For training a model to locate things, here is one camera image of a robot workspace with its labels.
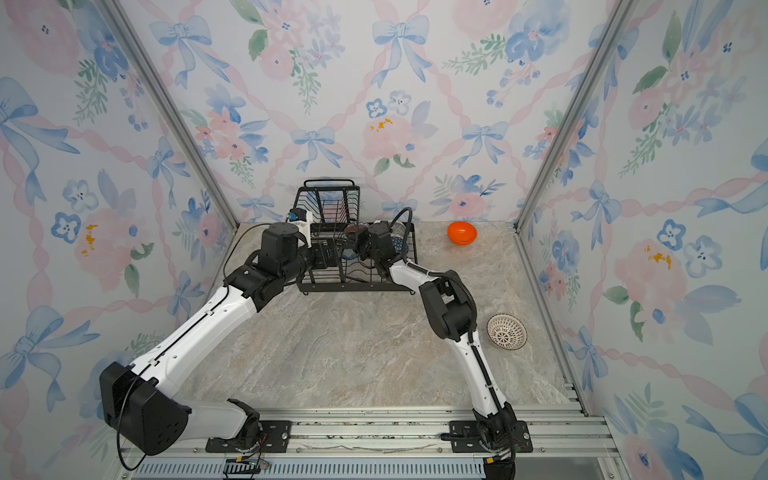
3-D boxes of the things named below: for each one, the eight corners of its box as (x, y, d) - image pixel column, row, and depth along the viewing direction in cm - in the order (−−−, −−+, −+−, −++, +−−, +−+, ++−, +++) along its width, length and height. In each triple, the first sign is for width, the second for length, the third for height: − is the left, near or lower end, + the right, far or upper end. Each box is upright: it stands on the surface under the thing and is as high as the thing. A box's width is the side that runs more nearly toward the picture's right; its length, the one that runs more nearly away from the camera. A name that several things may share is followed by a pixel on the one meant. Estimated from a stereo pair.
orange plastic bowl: (449, 246, 115) (451, 239, 112) (446, 228, 121) (448, 221, 118) (476, 246, 115) (479, 239, 112) (472, 228, 121) (474, 221, 118)
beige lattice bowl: (491, 352, 90) (496, 345, 86) (484, 321, 97) (488, 313, 92) (524, 352, 90) (531, 345, 86) (515, 321, 97) (521, 313, 92)
